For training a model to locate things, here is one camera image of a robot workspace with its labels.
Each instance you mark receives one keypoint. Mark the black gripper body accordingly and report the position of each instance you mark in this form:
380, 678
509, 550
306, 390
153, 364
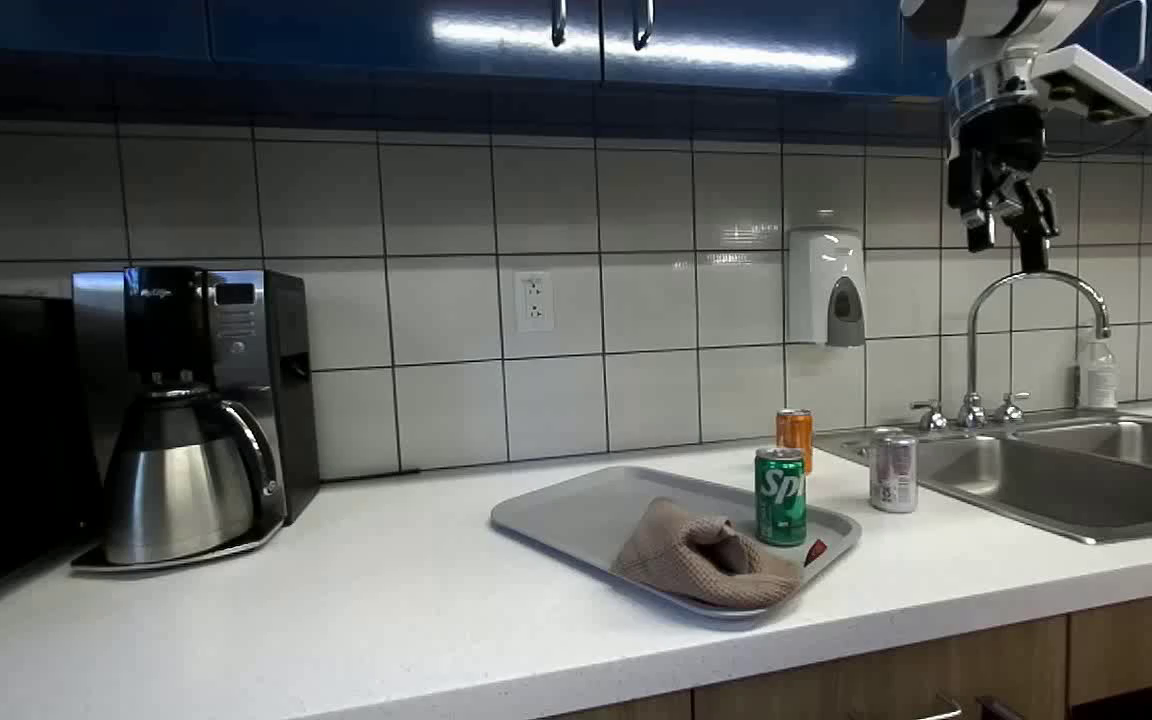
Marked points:
994, 158

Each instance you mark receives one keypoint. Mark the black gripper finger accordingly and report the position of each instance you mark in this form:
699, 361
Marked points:
983, 229
1034, 224

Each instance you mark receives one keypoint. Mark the grey soda can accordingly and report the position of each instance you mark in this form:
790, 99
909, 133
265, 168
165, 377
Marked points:
892, 478

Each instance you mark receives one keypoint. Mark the orange soda can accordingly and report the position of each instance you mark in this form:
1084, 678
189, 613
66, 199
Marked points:
795, 430

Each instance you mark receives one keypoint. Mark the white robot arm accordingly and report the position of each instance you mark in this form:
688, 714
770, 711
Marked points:
1008, 62

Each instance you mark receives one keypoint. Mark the green soda can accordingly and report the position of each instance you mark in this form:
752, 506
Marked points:
782, 510

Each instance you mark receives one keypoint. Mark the white soap dispenser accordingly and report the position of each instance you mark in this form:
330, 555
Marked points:
825, 290

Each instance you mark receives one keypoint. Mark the clear soap bottle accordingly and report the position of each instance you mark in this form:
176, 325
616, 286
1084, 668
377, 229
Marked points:
1099, 377

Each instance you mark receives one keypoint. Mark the stainless steel sink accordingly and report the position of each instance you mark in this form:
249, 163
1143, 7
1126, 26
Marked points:
1084, 478

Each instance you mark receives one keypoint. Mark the small red object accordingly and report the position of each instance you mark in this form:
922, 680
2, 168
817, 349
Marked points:
813, 550

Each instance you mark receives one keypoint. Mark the beige cloth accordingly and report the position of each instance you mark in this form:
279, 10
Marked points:
701, 559

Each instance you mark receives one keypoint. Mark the wooden lower cabinets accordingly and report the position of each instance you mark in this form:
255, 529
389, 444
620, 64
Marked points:
1080, 667

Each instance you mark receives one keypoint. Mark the black coffee maker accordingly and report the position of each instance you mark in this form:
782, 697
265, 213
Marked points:
230, 330

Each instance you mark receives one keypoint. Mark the steel coffee carafe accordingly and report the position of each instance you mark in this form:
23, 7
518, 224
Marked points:
189, 473

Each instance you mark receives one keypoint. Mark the blue upper cabinets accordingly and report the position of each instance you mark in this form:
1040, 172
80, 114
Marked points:
736, 44

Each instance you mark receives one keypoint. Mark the black microwave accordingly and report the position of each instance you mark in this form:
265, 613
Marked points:
48, 478

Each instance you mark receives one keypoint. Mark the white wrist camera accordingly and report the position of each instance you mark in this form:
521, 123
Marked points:
1084, 86

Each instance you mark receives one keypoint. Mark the white wall outlet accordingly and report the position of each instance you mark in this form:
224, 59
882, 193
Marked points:
533, 301

